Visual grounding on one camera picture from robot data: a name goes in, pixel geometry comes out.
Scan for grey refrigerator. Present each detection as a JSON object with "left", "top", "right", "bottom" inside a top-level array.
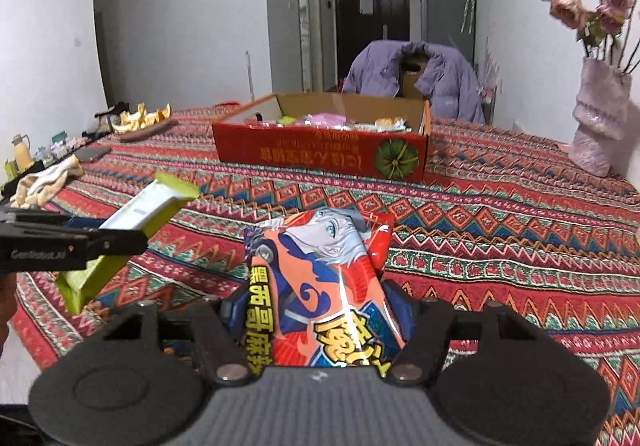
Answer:
[{"left": 422, "top": 0, "right": 476, "bottom": 62}]

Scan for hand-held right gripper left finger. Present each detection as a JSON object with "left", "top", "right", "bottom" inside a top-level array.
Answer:
[{"left": 100, "top": 286, "right": 256, "bottom": 388}]

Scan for red cartoon snack packet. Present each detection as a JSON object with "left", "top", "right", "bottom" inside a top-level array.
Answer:
[{"left": 242, "top": 207, "right": 409, "bottom": 370}]

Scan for dark smartphone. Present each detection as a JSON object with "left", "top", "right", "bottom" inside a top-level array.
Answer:
[{"left": 73, "top": 145, "right": 112, "bottom": 163}]

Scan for beige thermos bottle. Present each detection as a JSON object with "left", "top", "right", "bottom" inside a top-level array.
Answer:
[{"left": 12, "top": 133, "right": 34, "bottom": 172}]

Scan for purple puffer jacket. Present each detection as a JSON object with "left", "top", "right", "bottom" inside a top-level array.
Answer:
[{"left": 342, "top": 40, "right": 486, "bottom": 125}]

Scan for pink snack packet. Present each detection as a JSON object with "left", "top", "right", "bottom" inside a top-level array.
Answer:
[{"left": 300, "top": 111, "right": 352, "bottom": 127}]

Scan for black cloth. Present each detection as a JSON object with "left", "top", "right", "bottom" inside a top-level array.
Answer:
[{"left": 94, "top": 101, "right": 132, "bottom": 119}]

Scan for cream cloth gloves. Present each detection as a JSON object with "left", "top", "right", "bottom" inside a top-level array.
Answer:
[{"left": 12, "top": 155, "right": 84, "bottom": 207}]

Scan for wooden plate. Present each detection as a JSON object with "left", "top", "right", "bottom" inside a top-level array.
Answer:
[{"left": 116, "top": 120, "right": 177, "bottom": 142}]

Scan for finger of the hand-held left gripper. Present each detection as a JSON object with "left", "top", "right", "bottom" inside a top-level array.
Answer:
[
  {"left": 0, "top": 208, "right": 101, "bottom": 229},
  {"left": 85, "top": 229, "right": 149, "bottom": 258}
]

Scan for dark entrance door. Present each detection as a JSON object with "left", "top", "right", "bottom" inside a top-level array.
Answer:
[{"left": 333, "top": 0, "right": 410, "bottom": 87}]

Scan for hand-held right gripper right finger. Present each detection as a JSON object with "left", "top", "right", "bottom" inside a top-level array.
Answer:
[{"left": 382, "top": 279, "right": 539, "bottom": 388}]

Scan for person's left hand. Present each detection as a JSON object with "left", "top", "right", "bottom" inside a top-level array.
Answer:
[{"left": 0, "top": 274, "right": 19, "bottom": 362}]

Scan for white interior door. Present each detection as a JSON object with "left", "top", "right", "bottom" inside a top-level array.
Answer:
[{"left": 295, "top": 0, "right": 324, "bottom": 94}]

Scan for red cardboard box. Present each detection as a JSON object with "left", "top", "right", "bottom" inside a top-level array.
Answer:
[{"left": 212, "top": 92, "right": 432, "bottom": 185}]

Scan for pale dried grass bunch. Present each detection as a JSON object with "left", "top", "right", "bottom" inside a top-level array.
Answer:
[{"left": 477, "top": 38, "right": 501, "bottom": 92}]

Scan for pink ribbed vase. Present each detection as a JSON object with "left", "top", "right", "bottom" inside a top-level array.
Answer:
[{"left": 569, "top": 56, "right": 634, "bottom": 177}]

